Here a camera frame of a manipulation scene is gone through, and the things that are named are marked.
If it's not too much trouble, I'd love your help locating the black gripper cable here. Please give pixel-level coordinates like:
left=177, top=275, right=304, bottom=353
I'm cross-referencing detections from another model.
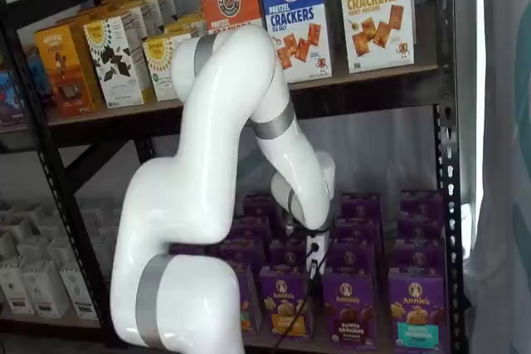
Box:
left=273, top=241, right=323, bottom=347

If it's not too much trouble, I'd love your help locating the yellow Pretzel Crackers box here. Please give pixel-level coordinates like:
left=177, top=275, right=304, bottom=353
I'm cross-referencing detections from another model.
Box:
left=335, top=0, right=417, bottom=75

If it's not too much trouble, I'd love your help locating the white backdrop teal logo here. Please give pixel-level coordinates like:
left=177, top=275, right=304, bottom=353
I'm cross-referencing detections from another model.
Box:
left=454, top=0, right=531, bottom=354

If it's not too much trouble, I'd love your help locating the white Simple Mills box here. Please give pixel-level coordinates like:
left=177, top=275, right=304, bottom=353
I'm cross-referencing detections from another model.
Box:
left=118, top=0, right=147, bottom=46
left=139, top=0, right=181, bottom=27

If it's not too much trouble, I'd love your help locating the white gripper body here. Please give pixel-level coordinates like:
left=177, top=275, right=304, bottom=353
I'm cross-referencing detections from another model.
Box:
left=304, top=230, right=334, bottom=279

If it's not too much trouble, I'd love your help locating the orange snack box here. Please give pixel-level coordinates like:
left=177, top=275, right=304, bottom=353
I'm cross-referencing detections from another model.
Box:
left=32, top=21, right=105, bottom=119

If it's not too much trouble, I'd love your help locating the white Sweet Thins box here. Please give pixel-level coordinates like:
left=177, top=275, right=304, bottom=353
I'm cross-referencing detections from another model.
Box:
left=81, top=15, right=145, bottom=109

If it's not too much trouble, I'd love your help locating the purple box brown patch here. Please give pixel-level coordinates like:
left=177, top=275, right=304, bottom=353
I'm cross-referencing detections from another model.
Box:
left=331, top=240, right=382, bottom=269
left=323, top=265, right=381, bottom=350

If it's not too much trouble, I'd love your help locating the Simple Mills almond bar box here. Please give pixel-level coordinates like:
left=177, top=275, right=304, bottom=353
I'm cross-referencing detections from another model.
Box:
left=164, top=12, right=208, bottom=39
left=142, top=33, right=197, bottom=103

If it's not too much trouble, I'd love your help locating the purple box green patch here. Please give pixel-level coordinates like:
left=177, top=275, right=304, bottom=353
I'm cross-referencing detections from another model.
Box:
left=236, top=261, right=263, bottom=335

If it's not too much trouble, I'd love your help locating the blue snack package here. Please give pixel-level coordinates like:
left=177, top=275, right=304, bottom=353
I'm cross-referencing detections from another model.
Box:
left=0, top=66, right=31, bottom=128

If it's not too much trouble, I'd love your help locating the orange Pretzel Crackers box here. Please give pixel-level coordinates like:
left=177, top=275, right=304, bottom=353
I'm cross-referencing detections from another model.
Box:
left=199, top=0, right=266, bottom=42

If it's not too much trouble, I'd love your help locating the blue Pretzel Crackers box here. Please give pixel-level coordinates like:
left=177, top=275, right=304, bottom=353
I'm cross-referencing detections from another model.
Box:
left=256, top=0, right=334, bottom=85

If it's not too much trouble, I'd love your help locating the purple Annie's snack box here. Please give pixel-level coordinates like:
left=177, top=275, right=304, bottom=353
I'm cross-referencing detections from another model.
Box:
left=268, top=237, right=309, bottom=269
left=392, top=239, right=448, bottom=271
left=334, top=216, right=382, bottom=244
left=340, top=192, right=383, bottom=220
left=395, top=214, right=446, bottom=242
left=218, top=240, right=267, bottom=268
left=241, top=192, right=278, bottom=219
left=399, top=191, right=446, bottom=218
left=225, top=216, right=273, bottom=245

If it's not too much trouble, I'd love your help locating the purple box teal patch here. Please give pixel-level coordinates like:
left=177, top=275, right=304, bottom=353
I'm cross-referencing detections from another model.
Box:
left=387, top=267, right=448, bottom=352

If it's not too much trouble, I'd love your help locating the wooden upper shelf board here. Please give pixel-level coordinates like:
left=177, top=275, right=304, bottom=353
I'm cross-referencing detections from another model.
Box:
left=44, top=55, right=440, bottom=128

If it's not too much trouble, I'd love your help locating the white pouch dark label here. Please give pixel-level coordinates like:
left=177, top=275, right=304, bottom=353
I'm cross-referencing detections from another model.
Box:
left=21, top=259, right=71, bottom=319
left=59, top=261, right=101, bottom=322
left=0, top=264, right=37, bottom=317

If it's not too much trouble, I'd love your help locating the purple box orange patch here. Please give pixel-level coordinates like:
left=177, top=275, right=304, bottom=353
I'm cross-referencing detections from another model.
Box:
left=259, top=265, right=315, bottom=337

